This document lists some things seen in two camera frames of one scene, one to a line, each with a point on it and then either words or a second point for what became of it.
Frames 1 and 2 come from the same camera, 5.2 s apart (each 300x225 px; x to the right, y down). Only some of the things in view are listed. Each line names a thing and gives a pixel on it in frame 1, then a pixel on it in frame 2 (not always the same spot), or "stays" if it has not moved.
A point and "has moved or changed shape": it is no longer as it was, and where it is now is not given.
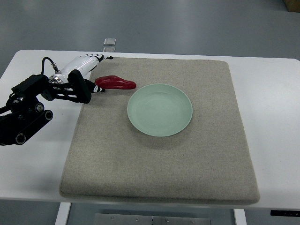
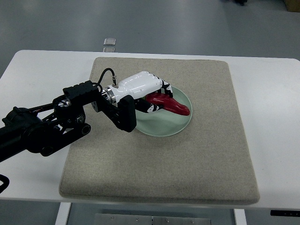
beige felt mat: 208,160 stays
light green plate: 161,110 stays
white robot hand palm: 84,63 → 144,83
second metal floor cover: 108,49 stays
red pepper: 113,82 has moved or changed shape
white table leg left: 63,213 stays
